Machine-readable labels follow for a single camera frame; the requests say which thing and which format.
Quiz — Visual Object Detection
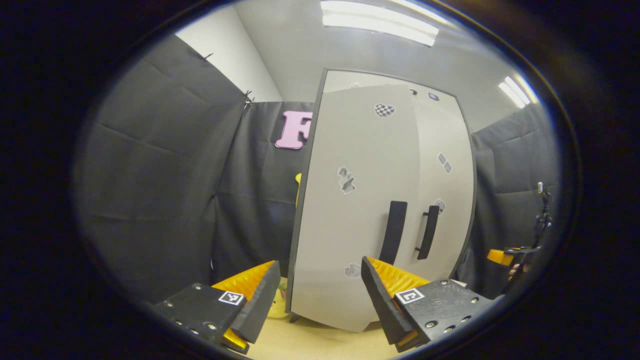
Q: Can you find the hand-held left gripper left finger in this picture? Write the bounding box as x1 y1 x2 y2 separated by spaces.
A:
151 259 283 356

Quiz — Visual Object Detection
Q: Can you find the large ceiling light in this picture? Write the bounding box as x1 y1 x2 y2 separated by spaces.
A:
319 0 441 48

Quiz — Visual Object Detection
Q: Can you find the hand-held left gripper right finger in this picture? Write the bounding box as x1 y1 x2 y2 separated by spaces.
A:
360 255 496 353

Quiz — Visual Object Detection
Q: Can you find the grey shoe cabinet door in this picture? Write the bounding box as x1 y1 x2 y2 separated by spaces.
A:
409 99 477 282
286 83 422 334

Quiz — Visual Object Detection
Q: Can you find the black door handle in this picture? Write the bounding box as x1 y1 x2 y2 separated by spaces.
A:
414 204 441 261
378 200 409 266

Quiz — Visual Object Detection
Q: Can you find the grey shoe cabinet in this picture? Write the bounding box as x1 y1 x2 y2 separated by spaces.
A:
285 68 477 334

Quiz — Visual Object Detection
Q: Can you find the small ceiling light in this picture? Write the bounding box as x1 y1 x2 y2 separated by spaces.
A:
498 74 539 109

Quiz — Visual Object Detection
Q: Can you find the black backdrop cloth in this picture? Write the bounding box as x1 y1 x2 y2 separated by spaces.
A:
74 33 562 307

